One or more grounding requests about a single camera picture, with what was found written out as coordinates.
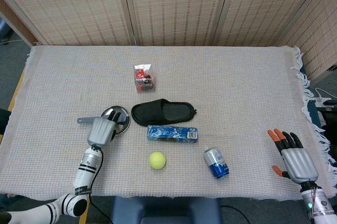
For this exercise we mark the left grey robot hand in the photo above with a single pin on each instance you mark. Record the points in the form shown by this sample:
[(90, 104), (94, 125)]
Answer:
[(101, 133)]

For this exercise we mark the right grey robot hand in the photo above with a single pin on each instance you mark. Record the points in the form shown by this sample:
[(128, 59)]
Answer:
[(300, 163)]

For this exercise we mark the black slipper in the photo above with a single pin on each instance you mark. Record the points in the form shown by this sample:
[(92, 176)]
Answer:
[(150, 113)]

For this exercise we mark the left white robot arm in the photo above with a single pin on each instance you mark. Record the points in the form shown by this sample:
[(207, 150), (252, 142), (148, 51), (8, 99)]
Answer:
[(87, 164)]

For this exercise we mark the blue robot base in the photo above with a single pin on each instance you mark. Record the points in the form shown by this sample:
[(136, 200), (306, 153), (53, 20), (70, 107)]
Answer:
[(163, 210)]

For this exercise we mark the round steel bowl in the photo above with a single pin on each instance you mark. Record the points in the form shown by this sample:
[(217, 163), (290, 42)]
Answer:
[(123, 129)]

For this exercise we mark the black box device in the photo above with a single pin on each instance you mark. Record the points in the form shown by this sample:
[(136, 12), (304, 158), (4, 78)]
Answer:
[(329, 121)]

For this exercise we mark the yellow tennis ball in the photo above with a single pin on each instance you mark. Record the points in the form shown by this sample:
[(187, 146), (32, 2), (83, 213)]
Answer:
[(157, 160)]

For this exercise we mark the white power strip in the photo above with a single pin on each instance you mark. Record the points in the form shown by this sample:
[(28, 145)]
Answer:
[(322, 100)]

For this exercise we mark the clear box with red toy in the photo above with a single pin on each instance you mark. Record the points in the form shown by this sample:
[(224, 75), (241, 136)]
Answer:
[(143, 79)]

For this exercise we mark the blue snack package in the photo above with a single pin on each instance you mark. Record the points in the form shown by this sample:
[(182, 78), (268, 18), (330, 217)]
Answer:
[(171, 134)]

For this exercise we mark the blue drink can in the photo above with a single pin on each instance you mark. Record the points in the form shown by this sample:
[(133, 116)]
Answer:
[(216, 163)]

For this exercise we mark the dark rounded object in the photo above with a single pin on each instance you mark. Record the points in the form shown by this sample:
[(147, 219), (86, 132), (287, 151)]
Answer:
[(4, 121)]

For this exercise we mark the white woven tablecloth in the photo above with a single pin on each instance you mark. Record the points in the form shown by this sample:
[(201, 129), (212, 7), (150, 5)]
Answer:
[(223, 81)]

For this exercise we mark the bamboo folding screen panel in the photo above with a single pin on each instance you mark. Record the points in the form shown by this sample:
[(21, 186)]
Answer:
[(65, 8), (176, 8), (263, 8), (318, 37)]

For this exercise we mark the blue rounded object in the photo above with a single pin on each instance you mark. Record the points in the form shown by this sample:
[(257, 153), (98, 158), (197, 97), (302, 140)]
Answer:
[(4, 27)]

